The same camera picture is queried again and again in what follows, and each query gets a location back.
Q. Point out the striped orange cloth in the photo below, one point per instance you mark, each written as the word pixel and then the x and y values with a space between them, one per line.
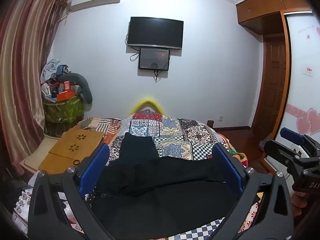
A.
pixel 100 126

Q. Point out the brown wooden door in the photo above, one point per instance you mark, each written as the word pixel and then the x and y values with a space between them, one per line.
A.
pixel 271 87

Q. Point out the striped red curtain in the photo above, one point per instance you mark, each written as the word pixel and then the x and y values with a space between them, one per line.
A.
pixel 20 67

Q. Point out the person's right hand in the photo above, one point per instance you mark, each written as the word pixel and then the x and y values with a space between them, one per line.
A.
pixel 300 205

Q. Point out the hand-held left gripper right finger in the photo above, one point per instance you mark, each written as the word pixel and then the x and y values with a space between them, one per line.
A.
pixel 228 170

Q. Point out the pile of clothes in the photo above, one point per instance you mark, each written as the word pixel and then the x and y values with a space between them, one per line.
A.
pixel 52 70

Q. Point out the wooden bed post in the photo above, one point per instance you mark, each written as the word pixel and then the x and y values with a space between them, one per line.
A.
pixel 210 123

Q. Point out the orange box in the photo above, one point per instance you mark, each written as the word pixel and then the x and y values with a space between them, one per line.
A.
pixel 65 96

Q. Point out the beige board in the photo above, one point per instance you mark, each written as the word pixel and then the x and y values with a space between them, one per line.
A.
pixel 35 155

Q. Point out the black wall television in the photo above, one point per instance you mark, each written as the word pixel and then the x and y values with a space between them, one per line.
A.
pixel 155 32

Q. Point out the red box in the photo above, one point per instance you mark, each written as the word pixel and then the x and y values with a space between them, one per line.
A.
pixel 67 86

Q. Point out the wooden overhead cabinet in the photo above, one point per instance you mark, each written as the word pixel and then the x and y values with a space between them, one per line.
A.
pixel 265 7

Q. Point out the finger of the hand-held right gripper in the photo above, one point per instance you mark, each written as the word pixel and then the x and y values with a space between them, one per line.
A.
pixel 280 150
pixel 291 135

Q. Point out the patchwork printed blanket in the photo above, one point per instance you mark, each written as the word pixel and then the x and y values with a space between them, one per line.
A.
pixel 175 135

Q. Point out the yellow curved headboard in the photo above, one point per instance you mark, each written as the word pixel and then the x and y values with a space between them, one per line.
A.
pixel 147 102

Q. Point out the small black wall screen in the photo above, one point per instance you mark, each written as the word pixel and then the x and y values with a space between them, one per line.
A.
pixel 153 58

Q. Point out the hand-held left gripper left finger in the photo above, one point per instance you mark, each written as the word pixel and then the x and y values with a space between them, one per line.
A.
pixel 92 170

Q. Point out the wooden lap desk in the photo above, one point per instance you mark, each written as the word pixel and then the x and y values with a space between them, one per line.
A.
pixel 72 145

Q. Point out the black pants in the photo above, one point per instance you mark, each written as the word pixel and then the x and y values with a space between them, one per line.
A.
pixel 162 192

